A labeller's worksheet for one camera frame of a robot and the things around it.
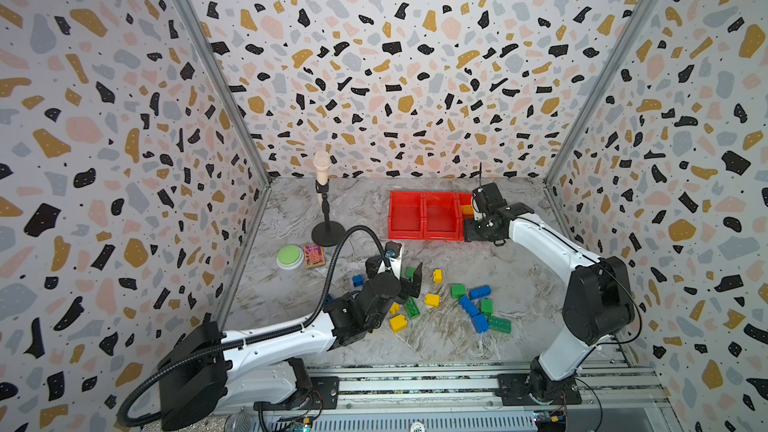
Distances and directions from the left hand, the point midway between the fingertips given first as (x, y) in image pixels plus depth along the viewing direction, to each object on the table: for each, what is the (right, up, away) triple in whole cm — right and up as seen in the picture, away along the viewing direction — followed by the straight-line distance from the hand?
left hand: (411, 257), depth 75 cm
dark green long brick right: (+26, -21, +9) cm, 35 cm away
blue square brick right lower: (+20, -21, +10) cm, 30 cm away
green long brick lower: (+1, -17, +12) cm, 21 cm away
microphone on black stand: (-28, +3, +26) cm, 39 cm away
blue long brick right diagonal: (+17, -17, +12) cm, 27 cm away
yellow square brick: (+7, -16, +15) cm, 23 cm away
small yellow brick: (+9, -9, +17) cm, 21 cm away
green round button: (-38, -3, +20) cm, 43 cm away
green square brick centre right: (+15, -13, +16) cm, 25 cm away
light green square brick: (0, -2, -7) cm, 7 cm away
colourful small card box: (-31, -3, +22) cm, 38 cm away
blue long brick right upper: (+21, -13, +15) cm, 29 cm away
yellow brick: (-3, -20, +8) cm, 21 cm away
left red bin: (-1, +9, +38) cm, 39 cm away
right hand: (+19, +7, +16) cm, 26 cm away
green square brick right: (+22, -16, +12) cm, 30 cm away
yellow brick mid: (-5, -16, +10) cm, 20 cm away
